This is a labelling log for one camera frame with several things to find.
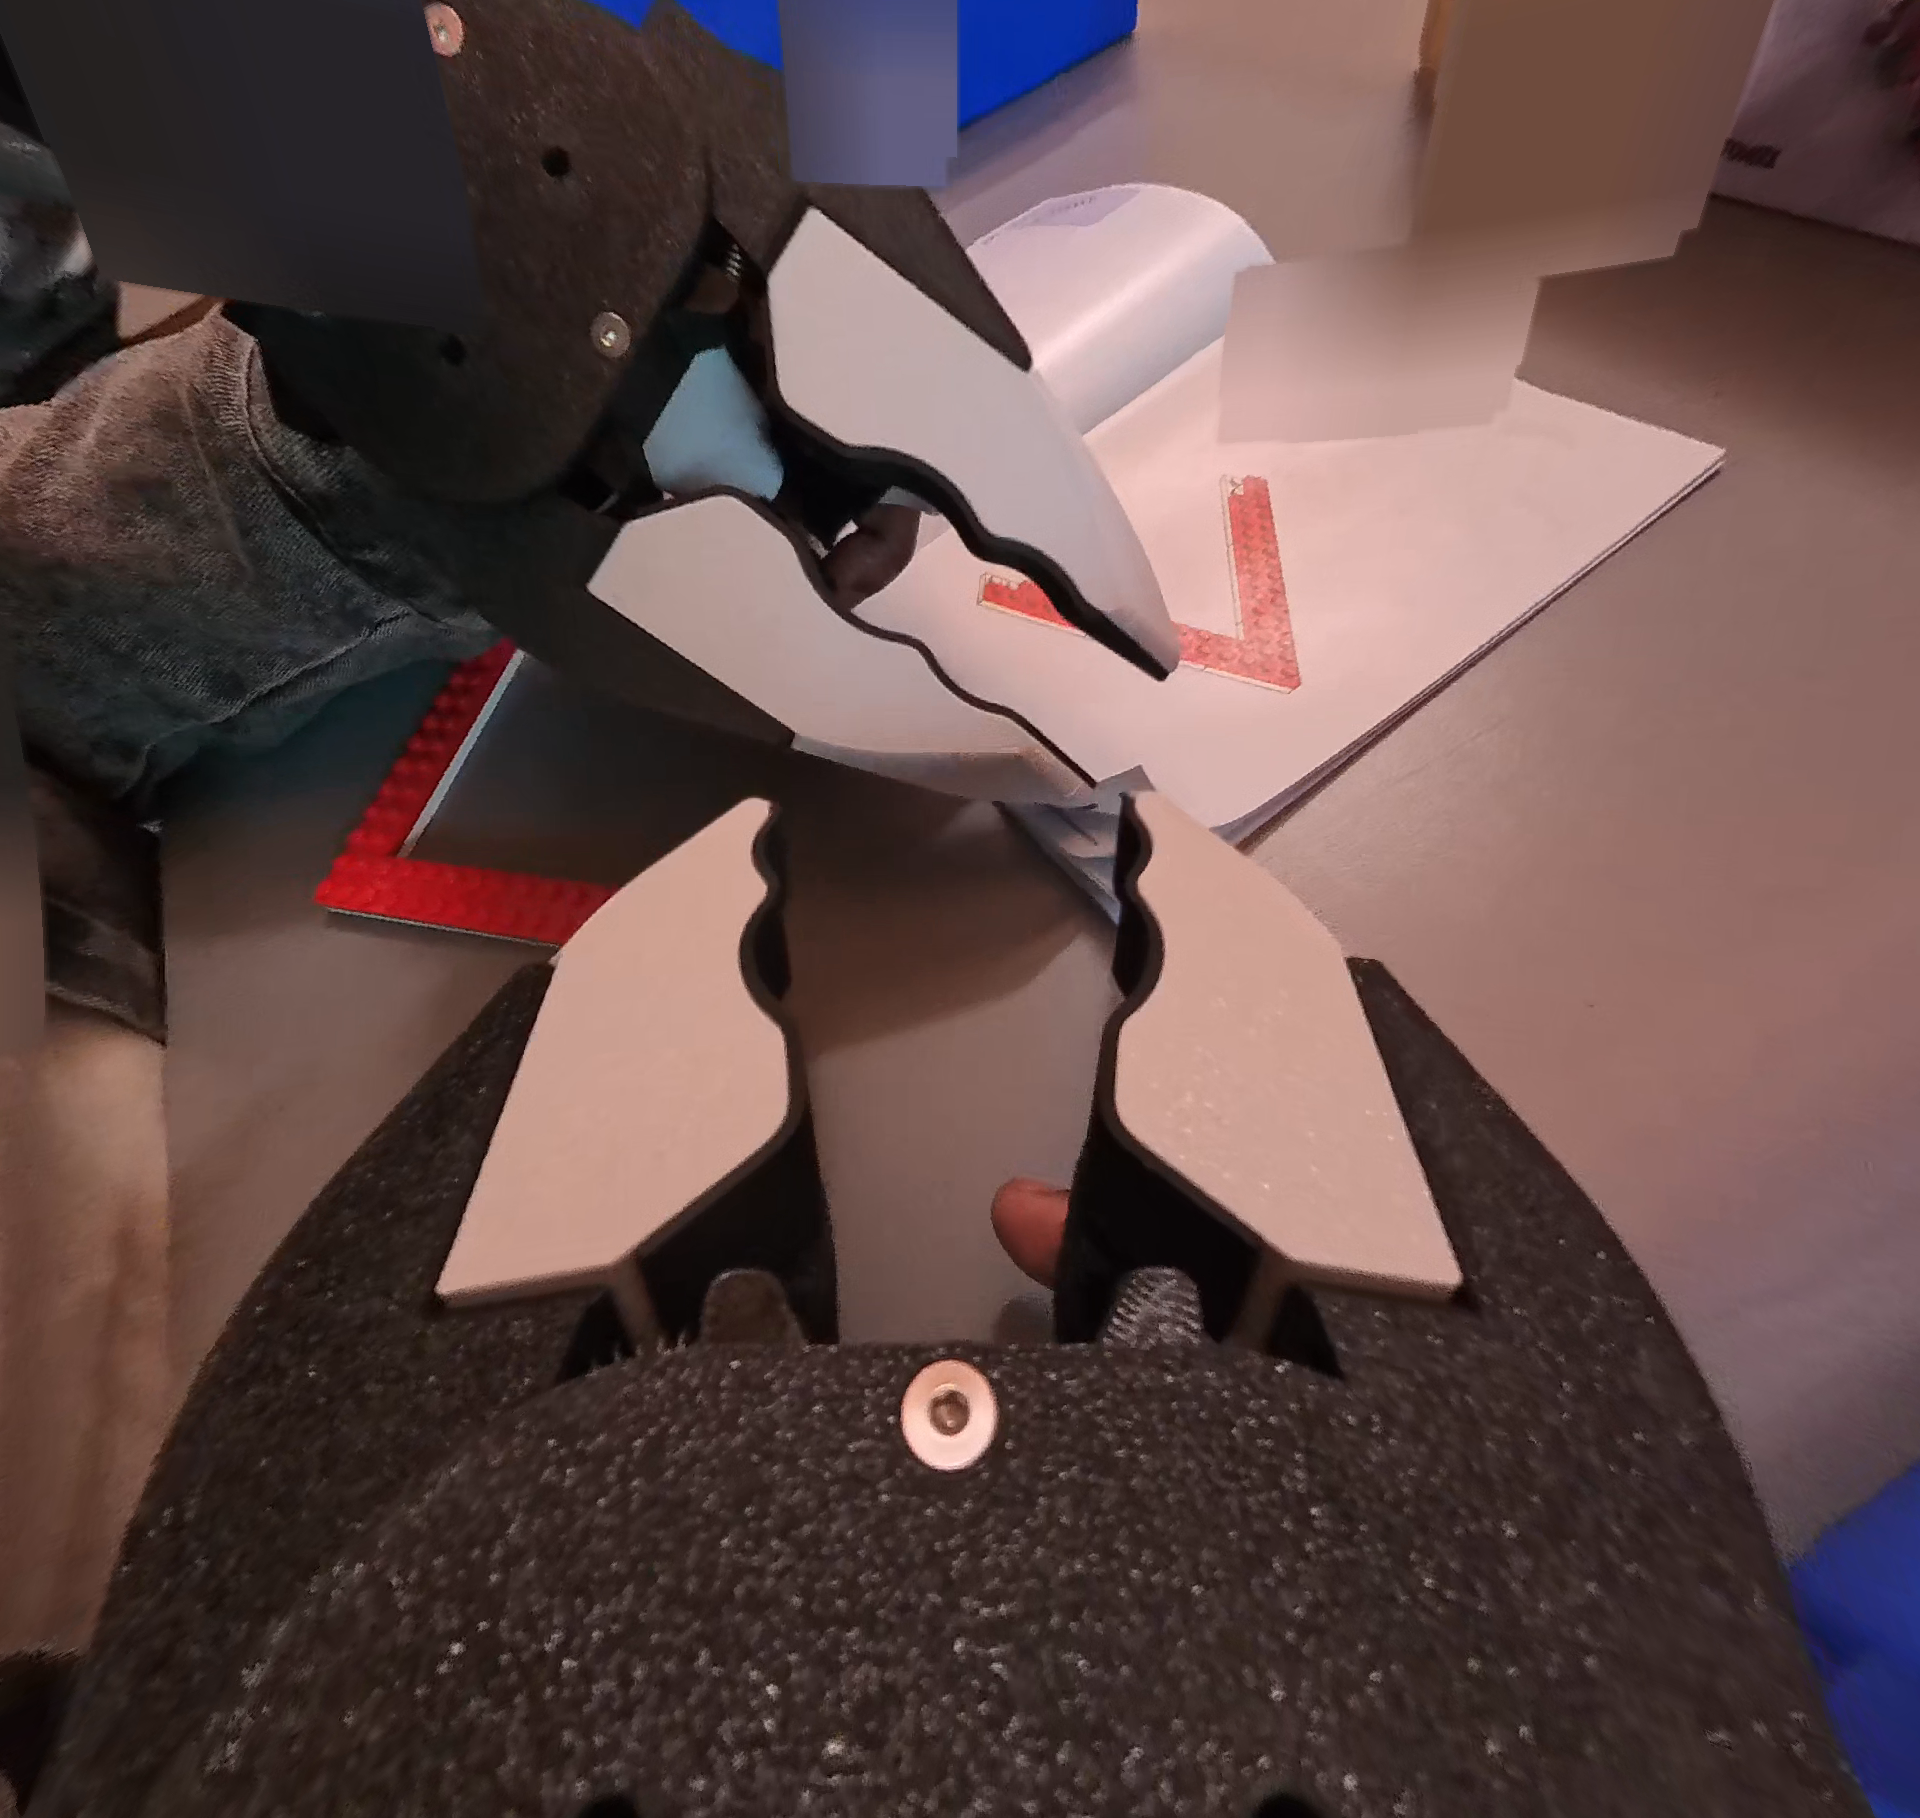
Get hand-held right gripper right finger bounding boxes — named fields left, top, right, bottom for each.
left=1093, top=793, right=1465, bottom=1351

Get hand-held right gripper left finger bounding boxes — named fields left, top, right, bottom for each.
left=435, top=798, right=825, bottom=1348

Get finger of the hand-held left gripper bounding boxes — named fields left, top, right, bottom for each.
left=584, top=487, right=1100, bottom=810
left=762, top=205, right=1183, bottom=685

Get long red lego plate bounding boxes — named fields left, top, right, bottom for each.
left=348, top=637, right=525, bottom=868

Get lego instruction booklet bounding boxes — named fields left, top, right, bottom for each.
left=829, top=180, right=1730, bottom=932

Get person's left hand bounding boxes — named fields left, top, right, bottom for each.
left=822, top=503, right=920, bottom=608

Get person's dark jacket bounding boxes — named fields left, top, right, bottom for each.
left=31, top=769, right=170, bottom=1045

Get person's light trousers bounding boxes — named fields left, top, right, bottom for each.
left=0, top=1030, right=175, bottom=1663

